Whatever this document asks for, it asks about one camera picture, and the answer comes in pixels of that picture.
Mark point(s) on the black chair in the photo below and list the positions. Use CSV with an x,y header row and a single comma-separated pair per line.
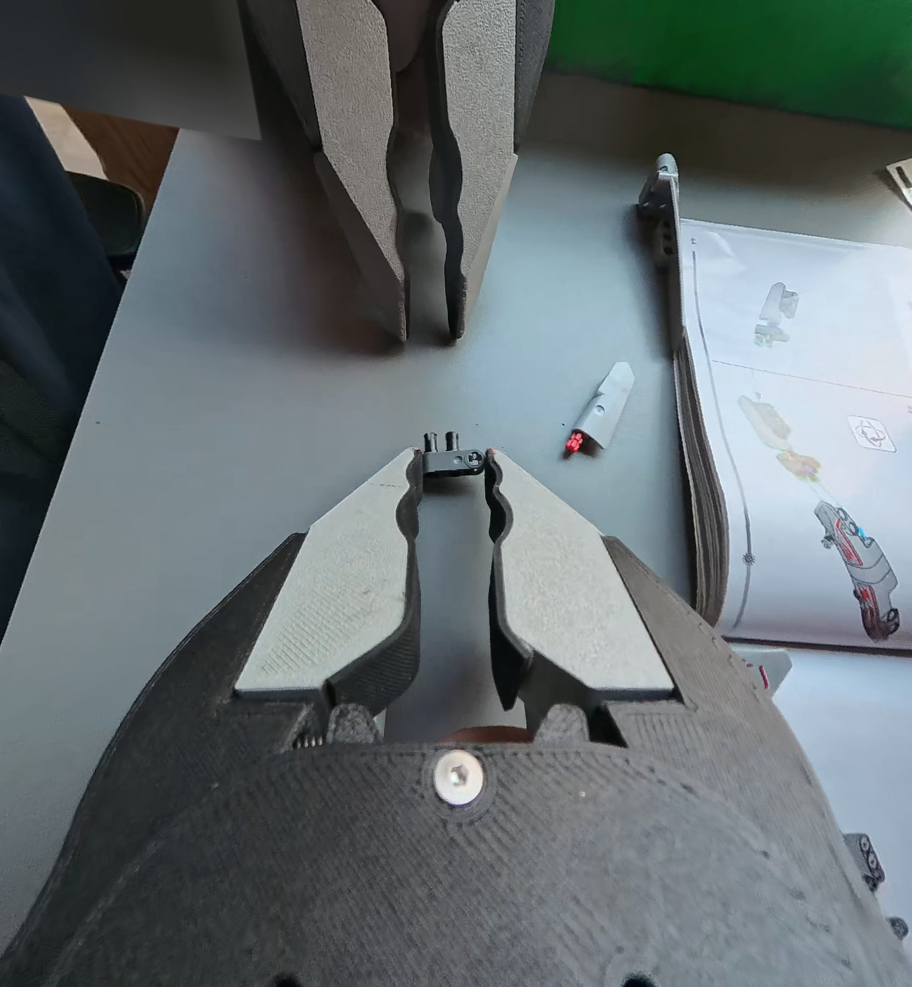
x,y
109,216

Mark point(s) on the grey lego beam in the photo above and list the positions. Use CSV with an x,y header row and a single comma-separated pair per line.
x,y
660,216

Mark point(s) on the small black lego piece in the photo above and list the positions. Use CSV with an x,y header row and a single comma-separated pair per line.
x,y
898,928

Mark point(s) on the person's dark clothing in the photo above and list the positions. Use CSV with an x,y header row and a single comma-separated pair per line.
x,y
16,347

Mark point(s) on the lego instruction booklet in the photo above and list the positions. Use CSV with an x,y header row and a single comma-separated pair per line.
x,y
811,385

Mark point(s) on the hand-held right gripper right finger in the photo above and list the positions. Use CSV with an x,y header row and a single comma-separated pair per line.
x,y
572,601

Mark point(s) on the black lego connector piece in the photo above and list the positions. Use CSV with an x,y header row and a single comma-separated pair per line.
x,y
448,460

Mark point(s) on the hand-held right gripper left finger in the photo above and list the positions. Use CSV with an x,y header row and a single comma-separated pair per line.
x,y
332,594

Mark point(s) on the black lego beam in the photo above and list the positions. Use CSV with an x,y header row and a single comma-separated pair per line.
x,y
866,863

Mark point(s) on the grey lego panel red pin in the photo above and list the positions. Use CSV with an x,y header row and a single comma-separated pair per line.
x,y
606,405

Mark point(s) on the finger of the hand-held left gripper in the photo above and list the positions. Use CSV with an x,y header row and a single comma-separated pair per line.
x,y
479,116
348,116

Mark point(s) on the green sheet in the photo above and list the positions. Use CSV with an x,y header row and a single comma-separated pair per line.
x,y
733,62

